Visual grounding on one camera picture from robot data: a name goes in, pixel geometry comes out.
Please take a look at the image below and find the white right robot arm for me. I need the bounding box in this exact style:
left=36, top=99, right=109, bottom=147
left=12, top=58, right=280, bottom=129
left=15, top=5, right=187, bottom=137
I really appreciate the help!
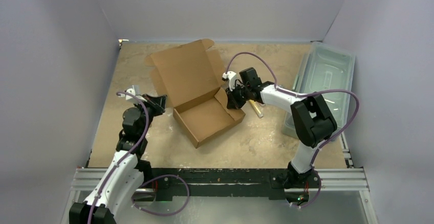
left=222, top=68, right=337, bottom=187

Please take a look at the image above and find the yellow marker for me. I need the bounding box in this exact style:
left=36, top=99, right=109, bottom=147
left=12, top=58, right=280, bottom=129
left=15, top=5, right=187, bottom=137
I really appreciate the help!
left=249, top=100, right=264, bottom=119

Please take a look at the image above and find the clear plastic storage bin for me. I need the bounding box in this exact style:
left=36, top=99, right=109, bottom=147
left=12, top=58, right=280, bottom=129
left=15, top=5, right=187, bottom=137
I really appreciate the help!
left=292, top=42, right=356, bottom=130

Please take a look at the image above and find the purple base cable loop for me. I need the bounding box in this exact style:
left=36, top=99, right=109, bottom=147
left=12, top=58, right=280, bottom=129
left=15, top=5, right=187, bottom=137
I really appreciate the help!
left=131, top=174, right=190, bottom=217

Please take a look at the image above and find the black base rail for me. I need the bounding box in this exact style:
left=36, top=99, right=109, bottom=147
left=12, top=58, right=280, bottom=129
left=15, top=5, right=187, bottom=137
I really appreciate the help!
left=120, top=167, right=319, bottom=202

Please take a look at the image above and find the brown cardboard box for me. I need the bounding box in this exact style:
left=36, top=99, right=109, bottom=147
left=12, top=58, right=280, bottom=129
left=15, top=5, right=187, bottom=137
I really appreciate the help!
left=144, top=38, right=246, bottom=148

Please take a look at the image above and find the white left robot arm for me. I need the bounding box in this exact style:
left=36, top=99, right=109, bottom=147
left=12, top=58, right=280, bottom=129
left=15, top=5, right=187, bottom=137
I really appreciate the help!
left=69, top=91, right=167, bottom=223

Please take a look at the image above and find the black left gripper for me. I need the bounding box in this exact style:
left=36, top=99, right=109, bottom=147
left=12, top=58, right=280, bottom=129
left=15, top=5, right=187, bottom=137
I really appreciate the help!
left=133, top=94, right=166, bottom=137

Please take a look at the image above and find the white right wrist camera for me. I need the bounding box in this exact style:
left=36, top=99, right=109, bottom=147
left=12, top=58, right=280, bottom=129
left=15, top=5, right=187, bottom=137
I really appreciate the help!
left=222, top=71, right=243, bottom=91

